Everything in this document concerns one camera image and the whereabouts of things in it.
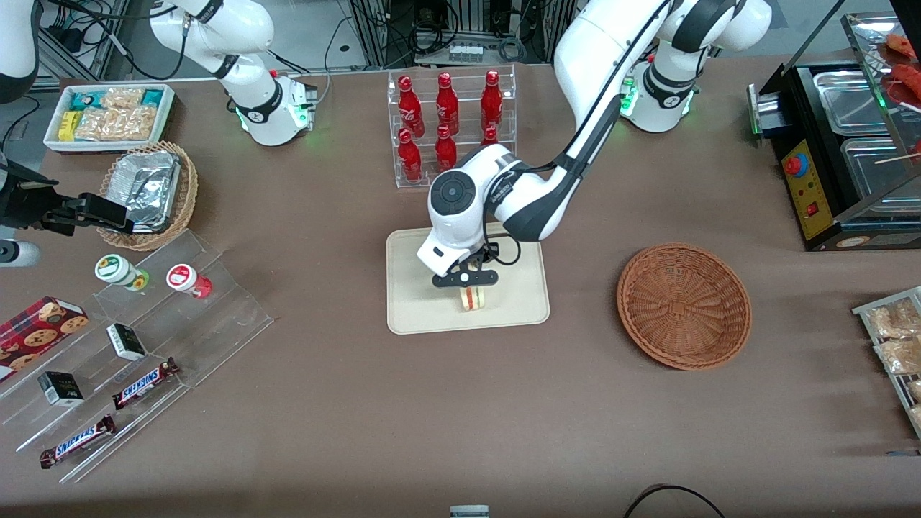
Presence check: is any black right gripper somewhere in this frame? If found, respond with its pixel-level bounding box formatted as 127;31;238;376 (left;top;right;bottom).
0;164;136;238

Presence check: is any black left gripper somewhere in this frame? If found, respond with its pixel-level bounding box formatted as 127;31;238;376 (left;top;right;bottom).
432;244;499;298

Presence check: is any beige rectangular tray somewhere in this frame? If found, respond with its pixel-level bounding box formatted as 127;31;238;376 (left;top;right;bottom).
386;219;551;337

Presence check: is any light wicker basket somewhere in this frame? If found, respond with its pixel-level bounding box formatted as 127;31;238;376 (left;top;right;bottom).
96;140;199;253

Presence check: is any round brown wicker basket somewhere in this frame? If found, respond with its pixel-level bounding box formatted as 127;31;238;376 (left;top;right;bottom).
617;243;753;372

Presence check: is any tray of wrapped snacks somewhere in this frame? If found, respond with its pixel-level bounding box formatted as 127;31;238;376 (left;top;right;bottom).
852;286;921;441

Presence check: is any silver foil container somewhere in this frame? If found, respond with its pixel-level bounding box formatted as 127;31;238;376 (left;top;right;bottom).
107;150;181;232

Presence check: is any green lid cup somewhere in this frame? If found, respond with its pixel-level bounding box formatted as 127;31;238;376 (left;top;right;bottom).
94;253;151;292

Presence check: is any large clear cracker bag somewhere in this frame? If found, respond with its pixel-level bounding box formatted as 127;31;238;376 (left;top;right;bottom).
75;106;158;142

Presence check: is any red lid cup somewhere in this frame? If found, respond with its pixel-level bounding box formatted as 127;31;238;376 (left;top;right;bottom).
165;263;213;300

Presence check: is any small clear cracker bag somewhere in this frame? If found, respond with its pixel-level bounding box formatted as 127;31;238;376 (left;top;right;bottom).
101;86;145;111

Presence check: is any white rectangular snack bin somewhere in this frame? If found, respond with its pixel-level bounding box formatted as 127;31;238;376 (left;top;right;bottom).
43;83;176;154

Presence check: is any small black box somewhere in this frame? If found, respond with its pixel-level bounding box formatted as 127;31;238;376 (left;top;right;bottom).
37;371;86;409
106;323;148;363

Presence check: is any red plaid cookie box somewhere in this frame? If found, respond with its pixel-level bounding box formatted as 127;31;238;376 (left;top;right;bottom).
0;296;90;383

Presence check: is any clear acrylic stepped display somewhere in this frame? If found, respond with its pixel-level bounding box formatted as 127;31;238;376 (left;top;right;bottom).
0;229;275;485

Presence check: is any snickers chocolate bar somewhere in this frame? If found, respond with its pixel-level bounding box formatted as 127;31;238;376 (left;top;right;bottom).
39;414;117;470
111;357;181;412

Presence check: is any clear acrylic bottle rack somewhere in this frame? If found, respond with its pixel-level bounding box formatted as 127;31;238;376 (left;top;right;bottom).
386;63;518;190

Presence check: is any black food warmer machine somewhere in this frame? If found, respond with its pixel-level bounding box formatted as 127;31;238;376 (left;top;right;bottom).
747;10;921;253

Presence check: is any steel warmer pan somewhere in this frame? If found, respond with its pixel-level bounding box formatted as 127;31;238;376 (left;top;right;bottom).
812;68;889;137
840;135;921;206

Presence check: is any black cable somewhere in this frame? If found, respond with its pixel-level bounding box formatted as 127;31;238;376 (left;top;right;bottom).
622;483;728;518

